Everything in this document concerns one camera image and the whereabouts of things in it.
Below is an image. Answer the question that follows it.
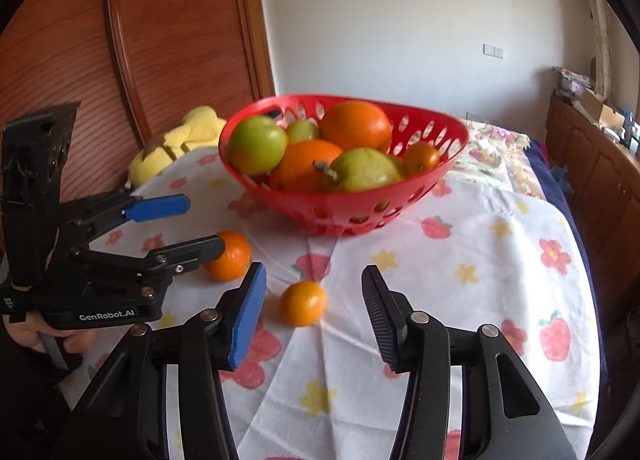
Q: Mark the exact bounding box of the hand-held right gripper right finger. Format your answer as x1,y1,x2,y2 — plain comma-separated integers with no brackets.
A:
361,265,581,460

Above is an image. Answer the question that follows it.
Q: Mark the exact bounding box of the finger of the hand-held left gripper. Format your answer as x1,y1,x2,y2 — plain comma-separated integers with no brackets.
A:
62,192,192,235
70,235,226,285

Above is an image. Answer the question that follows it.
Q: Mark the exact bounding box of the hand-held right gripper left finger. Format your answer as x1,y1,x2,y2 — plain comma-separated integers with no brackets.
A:
65,262,268,460

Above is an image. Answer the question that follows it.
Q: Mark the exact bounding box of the yellow-green pear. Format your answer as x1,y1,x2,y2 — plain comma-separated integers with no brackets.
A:
314,147,403,192

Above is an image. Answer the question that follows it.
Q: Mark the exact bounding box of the small tangerine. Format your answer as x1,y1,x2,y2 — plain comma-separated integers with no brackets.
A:
402,141,441,175

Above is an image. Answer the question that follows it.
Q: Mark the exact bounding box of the red perforated plastic basket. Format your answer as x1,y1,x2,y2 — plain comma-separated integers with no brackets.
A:
218,94,470,237

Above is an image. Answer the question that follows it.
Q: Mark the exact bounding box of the large orange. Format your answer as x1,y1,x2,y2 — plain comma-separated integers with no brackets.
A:
320,100,393,153
270,140,345,192

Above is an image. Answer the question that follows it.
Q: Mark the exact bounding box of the person's left hand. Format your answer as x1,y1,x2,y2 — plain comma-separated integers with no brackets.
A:
5,312,98,356

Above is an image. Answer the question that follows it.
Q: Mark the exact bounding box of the yellow plush toy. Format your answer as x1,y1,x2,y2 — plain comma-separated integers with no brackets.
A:
127,106,228,188

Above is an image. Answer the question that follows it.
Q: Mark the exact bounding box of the strawberry print tablecloth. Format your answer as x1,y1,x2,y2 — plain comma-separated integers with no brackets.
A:
65,145,608,460

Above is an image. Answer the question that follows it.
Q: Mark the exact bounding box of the small green apple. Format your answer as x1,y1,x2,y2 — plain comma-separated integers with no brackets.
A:
285,120,321,145

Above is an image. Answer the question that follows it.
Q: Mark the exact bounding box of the wooden wardrobe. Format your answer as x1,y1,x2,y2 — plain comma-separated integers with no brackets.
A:
0,0,276,201

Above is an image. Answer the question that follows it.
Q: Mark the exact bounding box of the floral quilt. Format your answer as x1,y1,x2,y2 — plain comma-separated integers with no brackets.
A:
445,120,546,198

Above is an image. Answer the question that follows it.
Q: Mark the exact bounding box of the dark blue blanket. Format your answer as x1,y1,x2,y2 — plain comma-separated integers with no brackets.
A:
522,137,608,321

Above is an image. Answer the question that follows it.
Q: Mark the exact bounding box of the wooden cabinet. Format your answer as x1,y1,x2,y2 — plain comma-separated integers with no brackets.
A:
542,94,640,301

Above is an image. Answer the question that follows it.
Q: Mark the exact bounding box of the cardboard box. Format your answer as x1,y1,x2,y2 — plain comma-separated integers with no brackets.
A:
580,88,626,129

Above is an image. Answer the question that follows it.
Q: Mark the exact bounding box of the patterned beige curtain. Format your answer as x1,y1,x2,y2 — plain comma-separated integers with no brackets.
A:
570,0,631,105

